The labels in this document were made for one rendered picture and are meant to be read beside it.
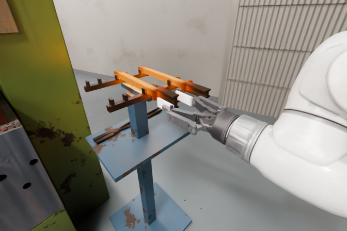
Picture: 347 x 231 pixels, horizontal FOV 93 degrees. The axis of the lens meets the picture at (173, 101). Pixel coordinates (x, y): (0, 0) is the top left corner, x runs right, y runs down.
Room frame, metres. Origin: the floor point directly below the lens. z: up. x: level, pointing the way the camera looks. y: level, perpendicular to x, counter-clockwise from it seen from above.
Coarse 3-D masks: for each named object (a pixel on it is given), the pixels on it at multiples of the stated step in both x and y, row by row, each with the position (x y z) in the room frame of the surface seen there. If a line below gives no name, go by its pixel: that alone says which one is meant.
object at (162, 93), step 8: (120, 72) 0.70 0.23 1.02; (128, 80) 0.62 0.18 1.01; (136, 80) 0.60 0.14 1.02; (152, 88) 0.52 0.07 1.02; (160, 88) 0.49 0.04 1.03; (152, 96) 0.49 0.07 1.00; (160, 96) 0.48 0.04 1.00; (168, 96) 0.45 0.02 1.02; (176, 96) 0.44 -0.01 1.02; (176, 104) 0.44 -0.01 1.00
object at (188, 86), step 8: (144, 72) 0.76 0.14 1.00; (152, 72) 0.70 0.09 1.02; (160, 72) 0.70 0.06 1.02; (176, 80) 0.60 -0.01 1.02; (184, 80) 0.60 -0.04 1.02; (184, 88) 0.55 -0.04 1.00; (192, 88) 0.54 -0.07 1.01; (200, 88) 0.51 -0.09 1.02; (208, 88) 0.51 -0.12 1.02; (208, 96) 0.50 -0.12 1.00
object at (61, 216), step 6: (60, 210) 0.43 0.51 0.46; (66, 210) 0.44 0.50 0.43; (54, 216) 0.41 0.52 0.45; (60, 216) 0.42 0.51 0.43; (66, 216) 0.43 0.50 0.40; (42, 222) 0.38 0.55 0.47; (48, 222) 0.39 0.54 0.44; (54, 222) 0.40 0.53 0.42; (60, 222) 0.41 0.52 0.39; (66, 222) 0.43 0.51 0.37; (36, 228) 0.36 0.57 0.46; (42, 228) 0.37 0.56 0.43; (48, 228) 0.38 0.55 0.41; (54, 228) 0.39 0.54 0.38; (60, 228) 0.41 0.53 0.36; (66, 228) 0.42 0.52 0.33; (72, 228) 0.43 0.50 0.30
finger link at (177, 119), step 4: (168, 112) 0.36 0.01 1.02; (172, 112) 0.36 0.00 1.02; (172, 116) 0.35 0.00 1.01; (176, 116) 0.34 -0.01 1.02; (180, 116) 0.34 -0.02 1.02; (168, 120) 0.36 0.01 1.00; (172, 120) 0.35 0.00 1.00; (176, 120) 0.34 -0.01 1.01; (180, 120) 0.33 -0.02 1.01; (184, 120) 0.32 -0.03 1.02; (188, 120) 0.32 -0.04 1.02; (176, 124) 0.34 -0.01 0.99; (180, 124) 0.33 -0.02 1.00; (184, 124) 0.32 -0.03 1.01; (188, 124) 0.31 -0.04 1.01; (192, 124) 0.31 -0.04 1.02; (196, 124) 0.31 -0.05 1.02; (184, 128) 0.32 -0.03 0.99; (188, 128) 0.31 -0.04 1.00; (192, 128) 0.30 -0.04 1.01; (196, 128) 0.30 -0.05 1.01; (196, 132) 0.30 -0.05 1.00
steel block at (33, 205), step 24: (0, 96) 0.67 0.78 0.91; (0, 144) 0.39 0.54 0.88; (24, 144) 0.43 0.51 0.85; (24, 168) 0.40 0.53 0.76; (0, 192) 0.34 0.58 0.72; (24, 192) 0.38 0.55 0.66; (48, 192) 0.42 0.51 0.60; (0, 216) 0.32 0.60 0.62; (24, 216) 0.35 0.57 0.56; (48, 216) 0.40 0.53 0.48
